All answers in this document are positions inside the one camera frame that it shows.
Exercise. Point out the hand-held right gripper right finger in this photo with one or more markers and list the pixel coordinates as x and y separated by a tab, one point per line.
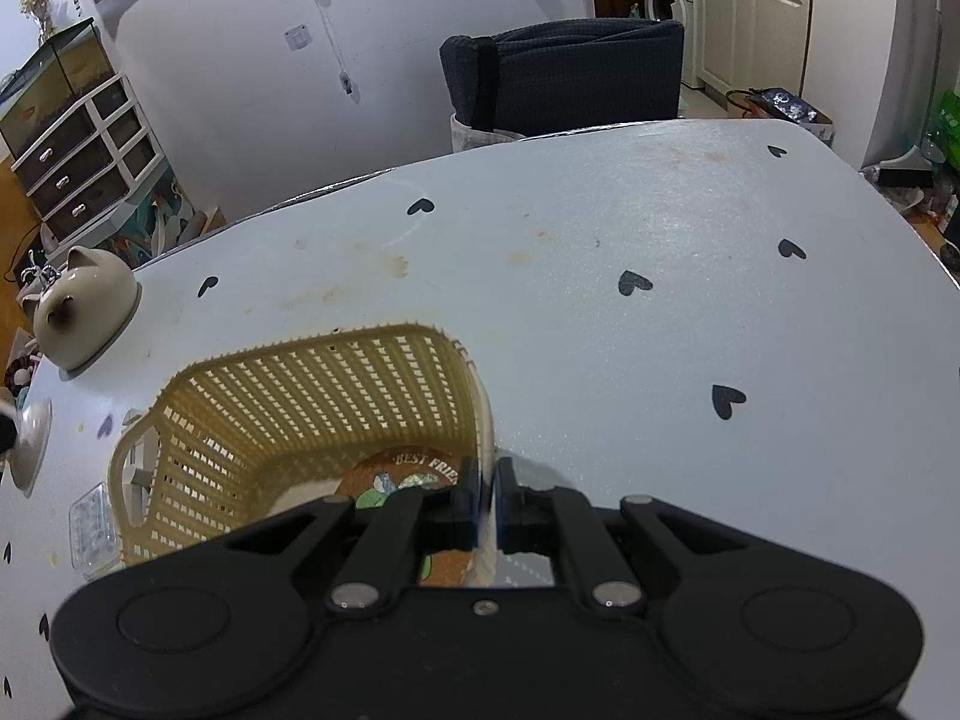
501	499

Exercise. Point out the dark patterned bag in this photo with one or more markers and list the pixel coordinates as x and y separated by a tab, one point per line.
784	106

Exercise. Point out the dark blue cushioned chair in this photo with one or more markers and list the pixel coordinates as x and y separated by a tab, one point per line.
570	75

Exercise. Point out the floral patterned bag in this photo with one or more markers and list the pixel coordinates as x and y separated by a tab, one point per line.
161	221

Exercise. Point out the white suction cup holder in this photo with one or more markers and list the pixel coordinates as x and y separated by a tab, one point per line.
30	450

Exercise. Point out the round printed coaster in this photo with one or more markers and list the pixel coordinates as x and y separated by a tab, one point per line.
405	469

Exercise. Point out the pile of small toys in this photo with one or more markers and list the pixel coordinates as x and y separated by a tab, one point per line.
19	371

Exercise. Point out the beige cat-shaped ceramic jar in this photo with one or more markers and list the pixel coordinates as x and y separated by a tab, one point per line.
82	300

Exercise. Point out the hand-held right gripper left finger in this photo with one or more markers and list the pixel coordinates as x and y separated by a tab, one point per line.
470	499

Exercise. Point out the glass fish tank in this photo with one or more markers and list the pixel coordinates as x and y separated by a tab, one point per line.
75	64

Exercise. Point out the white wall socket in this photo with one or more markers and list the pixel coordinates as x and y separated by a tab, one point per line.
298	38

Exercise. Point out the white drawer unit dark drawers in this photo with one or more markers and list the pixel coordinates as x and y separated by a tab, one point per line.
82	150

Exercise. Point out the yellow plastic mesh basket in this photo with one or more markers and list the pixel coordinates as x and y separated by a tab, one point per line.
300	390

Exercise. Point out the chrome metal ornament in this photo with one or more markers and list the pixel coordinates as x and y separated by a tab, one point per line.
37	276

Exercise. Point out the white kitchen cabinet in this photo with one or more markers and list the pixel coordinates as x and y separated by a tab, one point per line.
750	22

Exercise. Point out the clear plastic box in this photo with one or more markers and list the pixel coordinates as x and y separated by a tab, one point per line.
94	529

